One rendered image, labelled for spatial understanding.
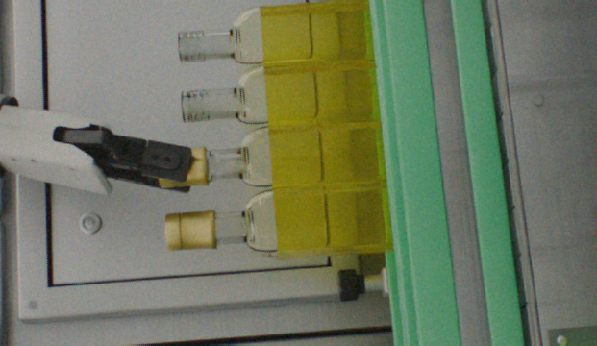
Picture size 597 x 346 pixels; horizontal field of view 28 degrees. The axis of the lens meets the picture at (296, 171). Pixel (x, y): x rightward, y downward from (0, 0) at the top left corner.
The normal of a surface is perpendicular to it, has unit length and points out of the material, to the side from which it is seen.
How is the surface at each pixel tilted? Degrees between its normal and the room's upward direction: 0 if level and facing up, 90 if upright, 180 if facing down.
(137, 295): 90
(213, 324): 90
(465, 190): 90
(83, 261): 90
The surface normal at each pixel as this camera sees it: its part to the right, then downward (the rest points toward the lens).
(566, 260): 0.02, -0.25
